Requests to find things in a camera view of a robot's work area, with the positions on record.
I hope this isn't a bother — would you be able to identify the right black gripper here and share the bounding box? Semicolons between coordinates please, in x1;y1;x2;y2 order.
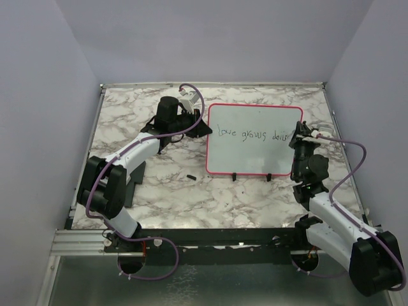
289;121;319;180

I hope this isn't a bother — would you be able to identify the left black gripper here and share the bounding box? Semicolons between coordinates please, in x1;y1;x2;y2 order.
169;107;212;138

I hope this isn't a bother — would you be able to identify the red framed whiteboard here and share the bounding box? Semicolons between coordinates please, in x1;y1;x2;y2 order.
206;103;303;176

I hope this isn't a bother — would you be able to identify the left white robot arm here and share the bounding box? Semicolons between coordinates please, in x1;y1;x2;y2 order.
76;96;212;252

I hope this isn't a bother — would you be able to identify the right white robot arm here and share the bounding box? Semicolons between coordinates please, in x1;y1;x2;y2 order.
289;121;407;296

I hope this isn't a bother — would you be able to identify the black foam pad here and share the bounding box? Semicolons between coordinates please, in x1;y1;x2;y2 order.
124;161;146;208

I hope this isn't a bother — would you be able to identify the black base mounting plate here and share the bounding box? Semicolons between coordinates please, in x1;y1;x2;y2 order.
105;218;331;265

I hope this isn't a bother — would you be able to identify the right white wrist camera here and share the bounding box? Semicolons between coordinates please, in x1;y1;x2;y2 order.
303;127;333;144

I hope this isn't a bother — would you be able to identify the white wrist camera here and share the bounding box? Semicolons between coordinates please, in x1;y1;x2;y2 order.
179;89;200;113
303;127;333;144

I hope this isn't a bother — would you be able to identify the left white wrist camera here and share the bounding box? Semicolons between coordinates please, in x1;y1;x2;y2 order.
179;89;200;113

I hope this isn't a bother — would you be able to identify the aluminium table frame rail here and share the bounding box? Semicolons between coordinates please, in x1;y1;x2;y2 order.
50;84;106;258

